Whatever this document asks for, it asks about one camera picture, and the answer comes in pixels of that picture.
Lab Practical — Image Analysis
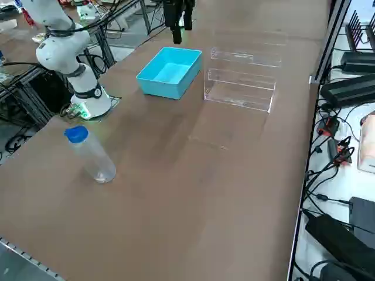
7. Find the white device with green light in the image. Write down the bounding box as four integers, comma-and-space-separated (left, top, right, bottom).
76, 3, 103, 22

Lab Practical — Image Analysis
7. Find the black pronged rack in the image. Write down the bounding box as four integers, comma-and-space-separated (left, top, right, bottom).
345, 10, 375, 53

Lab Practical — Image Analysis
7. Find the red and white packet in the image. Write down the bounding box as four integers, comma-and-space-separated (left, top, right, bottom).
21, 5, 38, 29

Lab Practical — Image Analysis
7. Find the aluminium frame post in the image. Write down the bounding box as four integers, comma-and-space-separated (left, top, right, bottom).
309, 0, 352, 85

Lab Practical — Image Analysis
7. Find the clear bottle with blue cap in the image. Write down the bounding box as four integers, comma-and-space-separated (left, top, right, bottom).
63, 125, 117, 184

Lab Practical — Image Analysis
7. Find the black power adapter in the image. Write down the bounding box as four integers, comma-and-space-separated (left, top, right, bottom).
341, 51, 375, 74
320, 73, 375, 108
304, 213, 375, 275

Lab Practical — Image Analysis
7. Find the pink and white box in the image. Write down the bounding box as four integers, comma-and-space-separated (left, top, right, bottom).
357, 111, 375, 174

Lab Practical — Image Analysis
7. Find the black metal frame stand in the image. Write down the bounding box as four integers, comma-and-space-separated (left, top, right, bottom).
0, 61, 76, 128

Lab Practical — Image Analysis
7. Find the flat black box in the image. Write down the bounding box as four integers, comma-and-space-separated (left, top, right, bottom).
349, 196, 375, 245

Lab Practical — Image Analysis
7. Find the turquoise plastic bin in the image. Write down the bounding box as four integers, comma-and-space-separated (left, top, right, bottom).
135, 46, 203, 100

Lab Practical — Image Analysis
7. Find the orange and black connector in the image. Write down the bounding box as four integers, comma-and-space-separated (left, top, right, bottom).
318, 116, 340, 137
336, 136, 356, 167

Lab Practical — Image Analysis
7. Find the clear acrylic tiered rack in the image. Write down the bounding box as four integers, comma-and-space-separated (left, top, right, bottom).
203, 29, 289, 114

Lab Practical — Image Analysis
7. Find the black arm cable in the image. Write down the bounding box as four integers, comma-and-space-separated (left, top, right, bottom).
43, 0, 141, 37

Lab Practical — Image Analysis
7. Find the metal table edge rail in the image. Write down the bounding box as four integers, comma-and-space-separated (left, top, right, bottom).
0, 236, 66, 281

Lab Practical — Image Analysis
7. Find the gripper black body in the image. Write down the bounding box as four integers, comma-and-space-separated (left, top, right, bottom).
162, 0, 196, 28

